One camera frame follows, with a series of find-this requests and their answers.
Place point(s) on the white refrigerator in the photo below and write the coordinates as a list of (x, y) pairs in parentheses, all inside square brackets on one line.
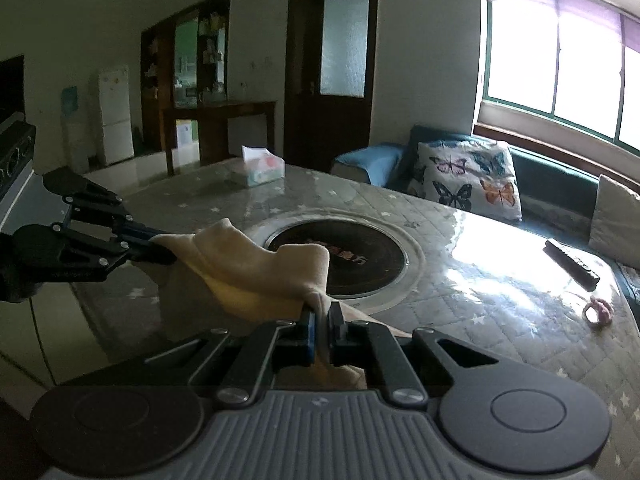
[(116, 115)]

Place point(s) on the tissue box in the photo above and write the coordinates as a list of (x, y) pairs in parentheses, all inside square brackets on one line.
[(262, 167)]

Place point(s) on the blue cushion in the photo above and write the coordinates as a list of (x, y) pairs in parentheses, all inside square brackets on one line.
[(370, 160)]

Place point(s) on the plain white pillow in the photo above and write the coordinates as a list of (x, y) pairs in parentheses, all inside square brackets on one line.
[(617, 217)]

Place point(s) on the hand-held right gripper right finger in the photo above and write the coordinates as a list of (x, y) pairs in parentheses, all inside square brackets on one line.
[(341, 334)]

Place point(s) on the green framed window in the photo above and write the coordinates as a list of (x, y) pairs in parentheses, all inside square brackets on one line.
[(575, 70)]

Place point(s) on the black remote control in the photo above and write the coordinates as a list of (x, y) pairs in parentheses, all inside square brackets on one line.
[(572, 263)]

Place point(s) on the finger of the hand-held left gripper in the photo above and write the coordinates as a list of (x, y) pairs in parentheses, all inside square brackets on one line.
[(144, 231), (150, 256)]

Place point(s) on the dark wooden door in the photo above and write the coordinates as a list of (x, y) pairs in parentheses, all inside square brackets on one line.
[(310, 125)]

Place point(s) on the dark wooden shelf unit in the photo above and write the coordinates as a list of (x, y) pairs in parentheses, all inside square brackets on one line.
[(152, 85)]

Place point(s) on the small pink clip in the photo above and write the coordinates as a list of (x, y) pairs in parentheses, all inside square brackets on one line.
[(597, 312)]

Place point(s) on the dark teal sofa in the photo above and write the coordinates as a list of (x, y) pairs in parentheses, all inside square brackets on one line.
[(555, 175)]

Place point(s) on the butterfly print pillow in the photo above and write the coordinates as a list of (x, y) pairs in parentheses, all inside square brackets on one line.
[(465, 180)]

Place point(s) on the purple roller blind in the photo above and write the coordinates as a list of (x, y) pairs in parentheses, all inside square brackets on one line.
[(580, 7)]

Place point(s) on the dark wooden console table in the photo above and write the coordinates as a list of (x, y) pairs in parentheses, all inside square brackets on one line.
[(220, 110)]

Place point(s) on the black appliance with knobs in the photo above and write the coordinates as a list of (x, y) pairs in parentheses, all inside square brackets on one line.
[(15, 157)]

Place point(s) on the beige cloth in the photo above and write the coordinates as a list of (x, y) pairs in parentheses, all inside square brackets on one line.
[(250, 266)]

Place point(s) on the water dispenser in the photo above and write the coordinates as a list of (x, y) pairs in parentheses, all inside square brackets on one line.
[(74, 130)]

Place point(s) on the white cabinet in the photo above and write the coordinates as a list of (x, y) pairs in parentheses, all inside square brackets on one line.
[(20, 330)]

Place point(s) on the round black table cooktop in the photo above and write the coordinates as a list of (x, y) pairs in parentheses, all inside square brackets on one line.
[(372, 260)]

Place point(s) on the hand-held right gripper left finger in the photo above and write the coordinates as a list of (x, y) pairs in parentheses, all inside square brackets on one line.
[(310, 332)]

